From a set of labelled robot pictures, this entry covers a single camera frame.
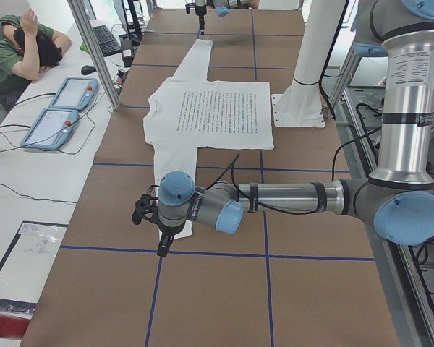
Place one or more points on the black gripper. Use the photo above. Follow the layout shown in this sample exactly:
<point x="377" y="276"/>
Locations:
<point x="201" y="11"/>
<point x="165" y="230"/>

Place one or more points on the white long-sleeve printed shirt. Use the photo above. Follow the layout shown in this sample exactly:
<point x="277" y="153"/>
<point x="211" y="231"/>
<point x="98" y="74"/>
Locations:
<point x="187" y="112"/>

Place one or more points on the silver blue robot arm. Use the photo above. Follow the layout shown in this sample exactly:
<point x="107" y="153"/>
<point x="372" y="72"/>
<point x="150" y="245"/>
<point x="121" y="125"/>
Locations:
<point x="221" y="7"/>
<point x="396" y="199"/>

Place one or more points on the black computer keyboard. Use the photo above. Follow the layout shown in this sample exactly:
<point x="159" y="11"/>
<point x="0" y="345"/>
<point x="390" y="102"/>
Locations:
<point x="107" y="42"/>

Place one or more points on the black computer mouse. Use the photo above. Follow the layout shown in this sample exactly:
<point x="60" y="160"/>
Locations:
<point x="87" y="69"/>

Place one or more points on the upper blue teach pendant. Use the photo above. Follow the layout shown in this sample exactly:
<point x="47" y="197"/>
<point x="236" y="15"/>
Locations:
<point x="75" y="93"/>

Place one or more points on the blue teach pendant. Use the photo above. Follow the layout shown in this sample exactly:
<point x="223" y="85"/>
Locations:
<point x="75" y="93"/>
<point x="51" y="129"/>

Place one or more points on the clear plastic document sleeve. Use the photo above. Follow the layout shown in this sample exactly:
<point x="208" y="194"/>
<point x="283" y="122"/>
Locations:
<point x="26" y="263"/>

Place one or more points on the lower blue teach pendant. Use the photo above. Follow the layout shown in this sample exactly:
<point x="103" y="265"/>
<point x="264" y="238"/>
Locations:
<point x="51" y="129"/>

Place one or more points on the person in green shirt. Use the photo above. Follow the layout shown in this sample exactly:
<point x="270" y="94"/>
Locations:
<point x="28" y="49"/>

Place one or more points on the red cylindrical object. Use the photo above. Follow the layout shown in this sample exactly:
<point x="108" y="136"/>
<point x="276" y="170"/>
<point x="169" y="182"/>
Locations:
<point x="13" y="327"/>

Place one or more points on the aluminium frame post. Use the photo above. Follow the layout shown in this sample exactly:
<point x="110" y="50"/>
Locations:
<point x="84" y="26"/>

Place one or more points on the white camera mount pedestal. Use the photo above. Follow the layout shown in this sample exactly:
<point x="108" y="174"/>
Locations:
<point x="301" y="105"/>

